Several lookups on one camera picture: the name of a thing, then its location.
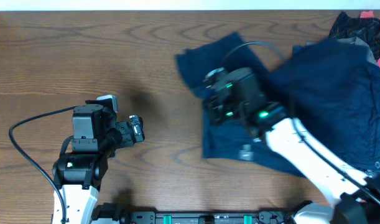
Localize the navy blue shorts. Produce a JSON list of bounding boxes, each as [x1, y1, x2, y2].
[[175, 32, 304, 177]]

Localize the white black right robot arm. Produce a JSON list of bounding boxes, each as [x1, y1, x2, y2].
[[204, 68, 380, 223]]

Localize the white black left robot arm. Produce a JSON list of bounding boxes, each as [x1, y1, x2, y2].
[[52, 104, 145, 223]]

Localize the dark blue clothes pile shorts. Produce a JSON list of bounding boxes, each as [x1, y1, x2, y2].
[[265, 46, 380, 174]]

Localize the black patterned garment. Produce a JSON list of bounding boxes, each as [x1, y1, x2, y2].
[[328, 11, 380, 59]]

